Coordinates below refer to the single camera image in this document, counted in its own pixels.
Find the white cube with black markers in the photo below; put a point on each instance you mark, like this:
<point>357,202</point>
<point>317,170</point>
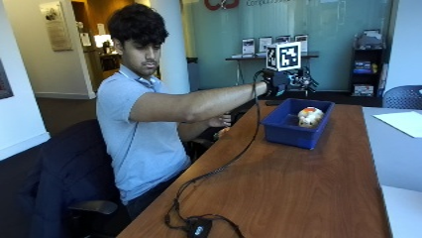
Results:
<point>284,56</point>

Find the white and orange soft toy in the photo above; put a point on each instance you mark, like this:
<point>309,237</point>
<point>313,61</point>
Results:
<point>310,117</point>

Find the narrow console table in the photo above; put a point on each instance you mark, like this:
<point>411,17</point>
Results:
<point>268,57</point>

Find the framed picture on stand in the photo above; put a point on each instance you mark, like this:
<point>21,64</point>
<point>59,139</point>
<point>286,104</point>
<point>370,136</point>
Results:
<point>264,44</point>
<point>284,39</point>
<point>248,46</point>
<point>301,42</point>

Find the blue plastic bin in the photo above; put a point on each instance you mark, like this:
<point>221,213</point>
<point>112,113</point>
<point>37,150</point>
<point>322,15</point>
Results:
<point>298,127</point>

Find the black bookshelf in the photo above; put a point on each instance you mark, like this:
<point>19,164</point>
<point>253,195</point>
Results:
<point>366,71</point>

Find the dark mesh chair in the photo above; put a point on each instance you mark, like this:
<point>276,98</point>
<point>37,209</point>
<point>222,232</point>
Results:
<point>403,97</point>

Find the white sheet of paper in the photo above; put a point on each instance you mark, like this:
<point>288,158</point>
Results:
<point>402,123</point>

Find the the person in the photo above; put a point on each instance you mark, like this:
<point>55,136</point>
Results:
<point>140,132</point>

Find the small black hub box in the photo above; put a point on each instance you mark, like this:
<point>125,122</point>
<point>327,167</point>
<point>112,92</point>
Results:
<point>198,227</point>

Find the dark office chair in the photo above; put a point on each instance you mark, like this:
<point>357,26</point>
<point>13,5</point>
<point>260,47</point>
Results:
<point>72,185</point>

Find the wall plaque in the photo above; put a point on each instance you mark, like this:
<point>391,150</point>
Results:
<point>56,25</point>

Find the dark framed wall picture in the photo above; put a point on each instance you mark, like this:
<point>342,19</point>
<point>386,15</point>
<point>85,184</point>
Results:
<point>4,81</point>

